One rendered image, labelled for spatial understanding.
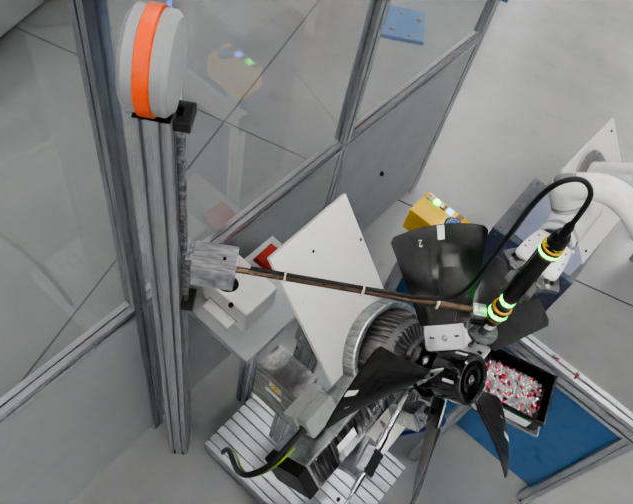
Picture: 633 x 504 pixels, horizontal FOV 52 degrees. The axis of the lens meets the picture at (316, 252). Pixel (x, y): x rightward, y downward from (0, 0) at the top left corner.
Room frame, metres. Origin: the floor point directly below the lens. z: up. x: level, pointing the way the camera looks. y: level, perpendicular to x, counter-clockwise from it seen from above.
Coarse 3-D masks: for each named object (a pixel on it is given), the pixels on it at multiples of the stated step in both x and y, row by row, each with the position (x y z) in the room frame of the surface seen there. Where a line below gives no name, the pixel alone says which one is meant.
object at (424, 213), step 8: (424, 200) 1.27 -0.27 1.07; (432, 200) 1.28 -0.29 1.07; (440, 200) 1.29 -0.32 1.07; (416, 208) 1.23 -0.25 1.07; (424, 208) 1.24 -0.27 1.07; (432, 208) 1.25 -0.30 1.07; (440, 208) 1.25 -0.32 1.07; (448, 208) 1.26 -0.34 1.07; (408, 216) 1.22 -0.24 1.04; (416, 216) 1.21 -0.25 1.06; (424, 216) 1.21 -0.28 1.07; (432, 216) 1.22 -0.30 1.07; (440, 216) 1.23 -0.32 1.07; (448, 216) 1.23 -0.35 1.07; (456, 216) 1.24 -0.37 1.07; (408, 224) 1.21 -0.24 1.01; (416, 224) 1.20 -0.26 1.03; (424, 224) 1.19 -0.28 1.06; (432, 224) 1.19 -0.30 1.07
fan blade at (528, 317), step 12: (492, 264) 1.00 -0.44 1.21; (504, 264) 1.02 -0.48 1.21; (492, 276) 0.97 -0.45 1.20; (504, 276) 0.98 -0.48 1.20; (516, 276) 1.00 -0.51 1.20; (480, 288) 0.93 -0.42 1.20; (492, 288) 0.94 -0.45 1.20; (480, 300) 0.90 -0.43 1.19; (492, 300) 0.91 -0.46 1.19; (528, 300) 0.95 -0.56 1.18; (516, 312) 0.90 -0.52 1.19; (528, 312) 0.92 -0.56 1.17; (540, 312) 0.93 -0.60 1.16; (504, 324) 0.85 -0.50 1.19; (516, 324) 0.87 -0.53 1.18; (528, 324) 0.88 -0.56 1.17; (540, 324) 0.90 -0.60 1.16; (504, 336) 0.82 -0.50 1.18; (516, 336) 0.84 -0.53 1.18; (492, 348) 0.78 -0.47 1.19
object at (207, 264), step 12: (192, 252) 0.69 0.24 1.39; (204, 252) 0.70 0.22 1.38; (216, 252) 0.71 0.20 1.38; (228, 252) 0.71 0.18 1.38; (192, 264) 0.66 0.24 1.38; (204, 264) 0.67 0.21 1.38; (216, 264) 0.68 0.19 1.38; (228, 264) 0.69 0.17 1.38; (192, 276) 0.65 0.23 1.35; (204, 276) 0.66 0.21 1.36; (216, 276) 0.66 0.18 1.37; (228, 276) 0.66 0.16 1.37; (216, 288) 0.66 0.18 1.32; (228, 288) 0.66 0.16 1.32
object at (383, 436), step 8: (408, 392) 0.64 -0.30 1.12; (400, 408) 0.60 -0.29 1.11; (392, 416) 0.58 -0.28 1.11; (392, 424) 0.56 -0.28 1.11; (384, 432) 0.54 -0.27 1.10; (376, 440) 0.52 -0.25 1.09; (384, 440) 0.52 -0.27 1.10; (360, 472) 0.44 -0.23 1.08; (360, 480) 0.42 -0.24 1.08; (352, 488) 0.40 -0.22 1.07
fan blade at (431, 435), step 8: (432, 432) 0.56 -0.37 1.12; (424, 440) 0.56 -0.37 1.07; (432, 440) 0.53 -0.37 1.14; (424, 448) 0.54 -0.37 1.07; (432, 448) 0.51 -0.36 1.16; (424, 456) 0.51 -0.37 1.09; (424, 464) 0.49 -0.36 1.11; (416, 472) 0.50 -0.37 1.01; (424, 472) 0.45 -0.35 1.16; (416, 480) 0.47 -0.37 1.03; (416, 488) 0.44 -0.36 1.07; (416, 496) 0.41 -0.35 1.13
